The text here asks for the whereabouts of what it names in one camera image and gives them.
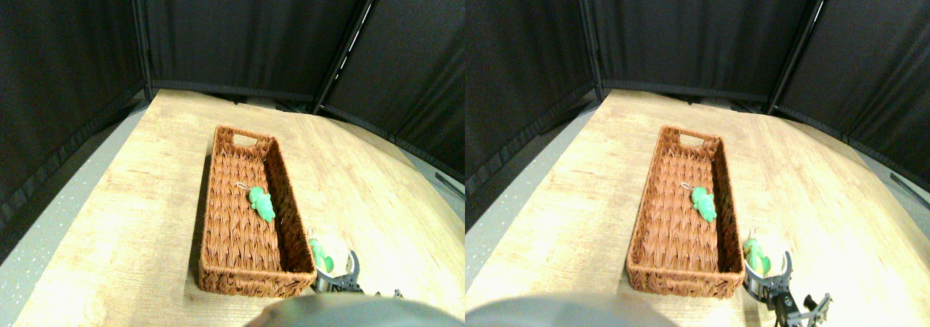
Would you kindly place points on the black curtain stand pole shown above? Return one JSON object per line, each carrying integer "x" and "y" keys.
{"x": 140, "y": 36}
{"x": 349, "y": 47}
{"x": 799, "y": 47}
{"x": 588, "y": 36}

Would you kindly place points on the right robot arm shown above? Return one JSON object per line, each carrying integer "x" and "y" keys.
{"x": 792, "y": 320}

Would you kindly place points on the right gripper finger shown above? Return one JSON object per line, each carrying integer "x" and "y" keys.
{"x": 788, "y": 272}
{"x": 759, "y": 287}
{"x": 327, "y": 283}
{"x": 355, "y": 269}

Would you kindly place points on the brown wicker basket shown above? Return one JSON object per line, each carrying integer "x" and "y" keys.
{"x": 672, "y": 247}
{"x": 240, "y": 247}

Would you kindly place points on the green toy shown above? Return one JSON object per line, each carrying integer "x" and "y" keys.
{"x": 263, "y": 205}
{"x": 755, "y": 256}
{"x": 703, "y": 205}
{"x": 318, "y": 256}

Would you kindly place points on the black curtain stand foot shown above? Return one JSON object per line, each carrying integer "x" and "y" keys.
{"x": 908, "y": 190}
{"x": 450, "y": 185}

